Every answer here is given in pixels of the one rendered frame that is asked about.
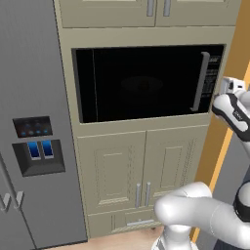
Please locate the black microwave door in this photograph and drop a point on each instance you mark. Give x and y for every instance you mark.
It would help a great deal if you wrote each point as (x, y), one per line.
(143, 85)

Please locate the beige tall cabinet unit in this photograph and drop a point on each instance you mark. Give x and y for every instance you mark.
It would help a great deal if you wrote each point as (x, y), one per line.
(97, 35)

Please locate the black microwave oven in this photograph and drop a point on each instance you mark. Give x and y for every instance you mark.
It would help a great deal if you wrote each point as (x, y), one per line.
(146, 84)

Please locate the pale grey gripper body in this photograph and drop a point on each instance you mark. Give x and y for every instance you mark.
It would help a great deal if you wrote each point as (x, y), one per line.
(226, 85)

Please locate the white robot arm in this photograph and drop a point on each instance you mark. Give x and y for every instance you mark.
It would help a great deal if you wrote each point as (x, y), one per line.
(195, 210)

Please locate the grey fridge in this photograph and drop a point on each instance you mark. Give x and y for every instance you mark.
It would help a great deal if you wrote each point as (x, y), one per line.
(35, 65)

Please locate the beige cupboard door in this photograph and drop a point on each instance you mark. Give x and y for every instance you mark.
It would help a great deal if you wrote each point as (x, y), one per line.
(198, 12)
(110, 169)
(172, 162)
(107, 13)

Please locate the beige drawer front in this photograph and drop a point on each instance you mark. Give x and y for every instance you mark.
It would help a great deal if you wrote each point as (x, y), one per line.
(110, 223)

